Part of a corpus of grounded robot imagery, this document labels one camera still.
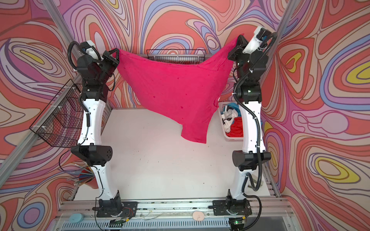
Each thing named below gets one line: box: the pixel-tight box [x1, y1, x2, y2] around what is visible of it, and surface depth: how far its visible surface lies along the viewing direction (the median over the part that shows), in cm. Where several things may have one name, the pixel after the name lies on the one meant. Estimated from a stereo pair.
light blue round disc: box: [68, 212, 84, 223], surface depth 71 cm
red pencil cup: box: [78, 166, 99, 189], surface depth 78 cm
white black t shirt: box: [221, 105, 238, 133], surface depth 104 cm
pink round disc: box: [192, 211, 205, 221], surface depth 72 cm
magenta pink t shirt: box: [112, 36, 240, 144], surface depth 79 cm
